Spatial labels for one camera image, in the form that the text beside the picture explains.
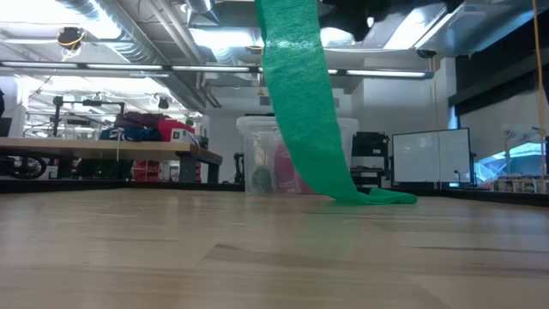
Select green elastic bandage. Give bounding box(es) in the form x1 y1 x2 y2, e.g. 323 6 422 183
254 0 419 206

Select dark green roll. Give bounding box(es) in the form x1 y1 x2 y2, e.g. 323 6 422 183
250 166 274 194

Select black shelf cart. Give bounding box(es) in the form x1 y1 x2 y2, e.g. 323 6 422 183
350 131 391 189

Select clear plastic storage bin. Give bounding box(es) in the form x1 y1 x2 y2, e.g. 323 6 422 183
236 115 359 197

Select whiteboard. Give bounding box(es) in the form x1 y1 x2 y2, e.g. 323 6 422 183
391 127 473 186

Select white packet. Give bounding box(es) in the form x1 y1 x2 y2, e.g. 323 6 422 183
254 143 270 171

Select red box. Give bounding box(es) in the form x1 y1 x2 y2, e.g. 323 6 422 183
157 118 196 142

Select maroon cloth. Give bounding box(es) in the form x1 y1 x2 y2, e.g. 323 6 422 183
113 111 171 130

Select blue bag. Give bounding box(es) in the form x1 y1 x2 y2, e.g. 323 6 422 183
99 126 163 142

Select red drawer unit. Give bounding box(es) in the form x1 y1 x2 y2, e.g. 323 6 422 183
131 159 163 183

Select wooden workbench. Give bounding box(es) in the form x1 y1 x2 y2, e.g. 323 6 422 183
0 136 223 185

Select black machine under bench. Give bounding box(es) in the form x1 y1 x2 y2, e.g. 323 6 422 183
76 157 141 181

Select black wheel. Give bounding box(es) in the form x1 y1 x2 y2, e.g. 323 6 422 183
0 154 48 180

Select yellow pendant cord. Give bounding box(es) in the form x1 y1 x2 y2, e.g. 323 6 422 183
255 45 266 97

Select yellow hanging cable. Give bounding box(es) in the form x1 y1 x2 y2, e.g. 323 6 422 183
531 0 548 195

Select silver ventilation duct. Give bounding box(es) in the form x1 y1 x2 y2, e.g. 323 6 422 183
55 0 224 115

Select black camera rig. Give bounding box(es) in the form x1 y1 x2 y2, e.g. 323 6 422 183
51 95 126 138

